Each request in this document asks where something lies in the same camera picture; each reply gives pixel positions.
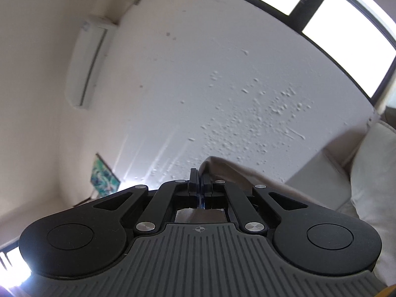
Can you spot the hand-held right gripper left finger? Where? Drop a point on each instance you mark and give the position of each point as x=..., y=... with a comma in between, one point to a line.
x=193, y=188

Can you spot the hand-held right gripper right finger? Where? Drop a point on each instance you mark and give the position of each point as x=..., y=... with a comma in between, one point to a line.
x=204, y=191

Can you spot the white t-shirt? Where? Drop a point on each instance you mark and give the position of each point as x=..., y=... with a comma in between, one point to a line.
x=229, y=168

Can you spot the colourful painting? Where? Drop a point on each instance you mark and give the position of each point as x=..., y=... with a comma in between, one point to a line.
x=103, y=178

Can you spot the grey sofa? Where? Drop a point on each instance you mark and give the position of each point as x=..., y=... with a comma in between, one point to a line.
x=318, y=179

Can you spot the white air conditioner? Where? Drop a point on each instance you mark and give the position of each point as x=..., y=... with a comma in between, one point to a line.
x=83, y=62

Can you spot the bright glass door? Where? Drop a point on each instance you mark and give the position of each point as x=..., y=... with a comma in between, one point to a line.
x=14, y=266

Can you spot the dark-framed window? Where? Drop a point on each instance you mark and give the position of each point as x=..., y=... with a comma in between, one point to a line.
x=337, y=27

